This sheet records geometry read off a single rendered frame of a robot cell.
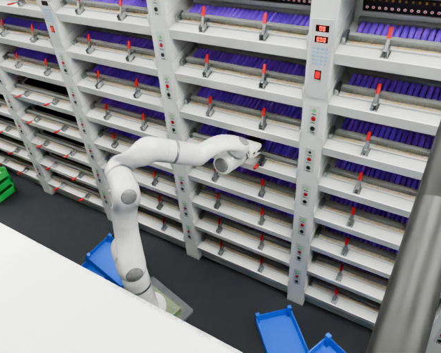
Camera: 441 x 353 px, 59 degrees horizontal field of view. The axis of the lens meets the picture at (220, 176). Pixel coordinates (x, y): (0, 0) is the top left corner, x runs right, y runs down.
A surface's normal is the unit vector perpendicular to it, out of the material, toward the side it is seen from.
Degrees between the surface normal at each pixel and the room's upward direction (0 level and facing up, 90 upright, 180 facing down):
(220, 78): 17
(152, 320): 0
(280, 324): 0
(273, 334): 0
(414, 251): 34
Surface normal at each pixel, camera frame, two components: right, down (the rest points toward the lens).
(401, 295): -0.59, -0.59
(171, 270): -0.05, -0.79
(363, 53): -0.20, -0.59
